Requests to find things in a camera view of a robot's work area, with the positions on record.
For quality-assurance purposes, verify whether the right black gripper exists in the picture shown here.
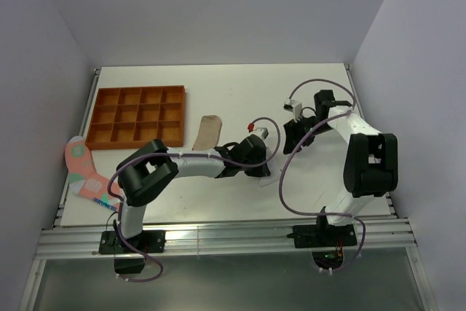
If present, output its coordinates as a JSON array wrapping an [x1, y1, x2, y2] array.
[[283, 114, 333, 155]]

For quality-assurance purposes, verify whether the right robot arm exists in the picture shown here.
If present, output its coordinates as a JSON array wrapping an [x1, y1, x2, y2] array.
[[283, 90, 398, 245]]

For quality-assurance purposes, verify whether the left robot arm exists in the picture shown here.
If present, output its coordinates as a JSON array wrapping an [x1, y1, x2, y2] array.
[[111, 131, 271, 252]]

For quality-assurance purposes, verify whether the beige red reindeer sock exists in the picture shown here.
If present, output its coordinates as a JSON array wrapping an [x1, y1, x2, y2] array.
[[191, 115, 222, 151]]

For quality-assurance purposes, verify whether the orange compartment tray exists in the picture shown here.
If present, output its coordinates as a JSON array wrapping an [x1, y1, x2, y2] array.
[[86, 85, 186, 150]]

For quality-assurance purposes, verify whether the pink patterned sock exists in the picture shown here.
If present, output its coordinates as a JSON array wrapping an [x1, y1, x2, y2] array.
[[65, 135, 121, 212]]

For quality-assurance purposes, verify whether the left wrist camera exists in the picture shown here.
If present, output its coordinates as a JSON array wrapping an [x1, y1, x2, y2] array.
[[251, 127, 269, 141]]

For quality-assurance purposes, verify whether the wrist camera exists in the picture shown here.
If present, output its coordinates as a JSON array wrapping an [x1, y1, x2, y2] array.
[[251, 127, 269, 141], [283, 98, 302, 119]]

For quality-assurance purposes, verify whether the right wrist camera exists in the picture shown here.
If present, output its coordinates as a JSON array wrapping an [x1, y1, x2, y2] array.
[[283, 98, 302, 119]]

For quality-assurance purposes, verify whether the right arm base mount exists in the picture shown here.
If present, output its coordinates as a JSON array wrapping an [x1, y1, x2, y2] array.
[[287, 216, 358, 270]]

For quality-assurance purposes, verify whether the aluminium frame rail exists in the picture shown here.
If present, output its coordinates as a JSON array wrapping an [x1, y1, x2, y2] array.
[[33, 217, 417, 260]]

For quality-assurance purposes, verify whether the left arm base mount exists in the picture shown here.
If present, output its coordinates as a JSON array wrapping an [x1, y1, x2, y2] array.
[[98, 230, 165, 275]]

